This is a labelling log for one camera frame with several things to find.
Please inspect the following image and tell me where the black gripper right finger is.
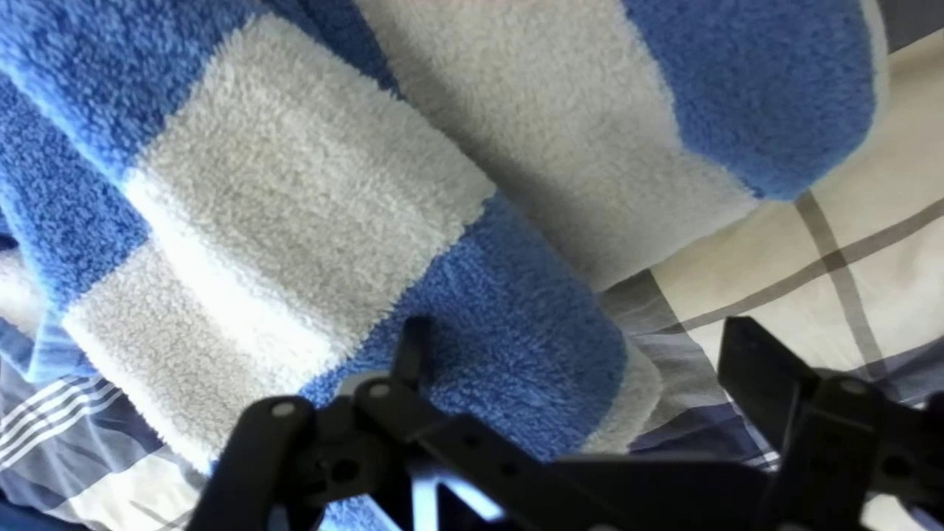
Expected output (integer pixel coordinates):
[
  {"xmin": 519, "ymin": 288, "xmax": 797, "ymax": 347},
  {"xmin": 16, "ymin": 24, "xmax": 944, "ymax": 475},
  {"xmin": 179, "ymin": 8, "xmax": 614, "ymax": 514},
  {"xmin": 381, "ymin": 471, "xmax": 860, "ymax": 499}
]
[{"xmin": 717, "ymin": 313, "xmax": 944, "ymax": 531}]

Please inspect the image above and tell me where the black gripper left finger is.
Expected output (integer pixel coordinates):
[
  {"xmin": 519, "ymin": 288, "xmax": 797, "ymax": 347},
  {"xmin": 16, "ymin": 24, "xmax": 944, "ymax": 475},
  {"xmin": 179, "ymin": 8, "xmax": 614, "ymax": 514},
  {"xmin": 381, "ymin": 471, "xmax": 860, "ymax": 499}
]
[{"xmin": 184, "ymin": 313, "xmax": 630, "ymax": 531}]

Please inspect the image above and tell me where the blue and white striped towel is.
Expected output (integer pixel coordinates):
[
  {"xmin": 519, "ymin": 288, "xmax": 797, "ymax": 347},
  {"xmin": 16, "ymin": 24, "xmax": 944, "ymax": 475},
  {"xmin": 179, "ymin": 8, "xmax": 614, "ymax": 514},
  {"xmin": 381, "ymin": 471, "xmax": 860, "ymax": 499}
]
[{"xmin": 0, "ymin": 0, "xmax": 894, "ymax": 531}]

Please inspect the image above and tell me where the plaid bed duvet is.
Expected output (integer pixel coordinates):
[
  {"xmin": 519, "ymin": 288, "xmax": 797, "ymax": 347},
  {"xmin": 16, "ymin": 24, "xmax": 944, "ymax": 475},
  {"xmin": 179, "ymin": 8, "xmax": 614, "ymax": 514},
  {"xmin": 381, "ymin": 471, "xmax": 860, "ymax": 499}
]
[{"xmin": 0, "ymin": 0, "xmax": 944, "ymax": 531}]

